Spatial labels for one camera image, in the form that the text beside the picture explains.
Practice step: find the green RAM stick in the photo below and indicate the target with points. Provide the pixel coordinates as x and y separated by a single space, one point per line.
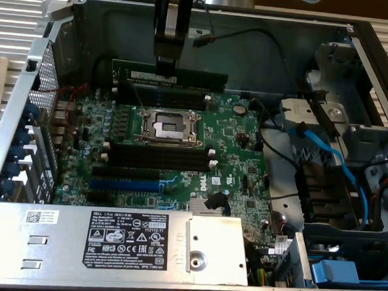
198 79

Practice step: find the black RAM slot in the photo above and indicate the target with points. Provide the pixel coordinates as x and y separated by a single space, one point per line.
160 150
184 92
160 101
160 163

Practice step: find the thin metal locking lever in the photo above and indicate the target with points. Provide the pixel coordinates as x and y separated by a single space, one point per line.
139 97

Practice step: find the metal CPU socket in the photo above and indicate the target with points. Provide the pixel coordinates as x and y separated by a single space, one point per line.
169 125

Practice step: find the round coin battery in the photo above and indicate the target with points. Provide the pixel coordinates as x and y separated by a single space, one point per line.
239 109

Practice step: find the green Dell motherboard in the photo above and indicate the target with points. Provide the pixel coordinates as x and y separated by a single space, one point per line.
227 144

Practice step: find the open grey PC case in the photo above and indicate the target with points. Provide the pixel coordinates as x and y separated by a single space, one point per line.
271 67

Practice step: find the long black expansion slot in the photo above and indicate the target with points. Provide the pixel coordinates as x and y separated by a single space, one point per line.
126 173

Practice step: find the blue expansion slot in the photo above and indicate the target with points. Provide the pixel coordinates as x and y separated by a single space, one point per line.
125 185

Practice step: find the blue card retention clip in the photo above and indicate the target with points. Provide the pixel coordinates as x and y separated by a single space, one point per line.
17 152
31 113
23 137
11 170
5 186

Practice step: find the silver finned chipset heatsink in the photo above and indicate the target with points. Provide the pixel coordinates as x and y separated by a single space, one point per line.
196 207

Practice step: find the short black expansion slot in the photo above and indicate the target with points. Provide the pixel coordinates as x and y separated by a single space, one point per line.
97 197

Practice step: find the black ribbed drive carrier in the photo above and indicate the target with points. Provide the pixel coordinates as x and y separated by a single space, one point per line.
323 193

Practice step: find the grey metal disk bay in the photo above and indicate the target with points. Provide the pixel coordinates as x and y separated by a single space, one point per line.
356 135

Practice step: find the silver power supply with label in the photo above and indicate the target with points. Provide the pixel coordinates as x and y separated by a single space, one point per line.
59 239

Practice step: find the blue plastic drive caddy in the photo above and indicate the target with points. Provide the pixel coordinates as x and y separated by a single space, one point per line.
336 273

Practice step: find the silver metal bracket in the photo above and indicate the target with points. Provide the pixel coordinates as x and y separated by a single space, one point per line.
56 2

